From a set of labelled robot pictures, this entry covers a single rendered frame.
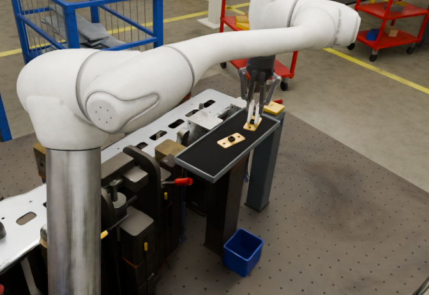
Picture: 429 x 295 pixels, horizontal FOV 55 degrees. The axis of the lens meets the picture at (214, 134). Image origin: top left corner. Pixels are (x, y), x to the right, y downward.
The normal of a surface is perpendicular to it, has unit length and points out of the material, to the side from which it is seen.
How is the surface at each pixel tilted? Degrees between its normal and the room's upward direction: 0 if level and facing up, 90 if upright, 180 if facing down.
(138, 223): 0
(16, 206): 0
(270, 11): 87
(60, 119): 80
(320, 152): 0
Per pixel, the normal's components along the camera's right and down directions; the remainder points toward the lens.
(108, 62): -0.15, -0.73
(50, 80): -0.48, -0.09
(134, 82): 0.38, -0.41
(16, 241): 0.07, -0.82
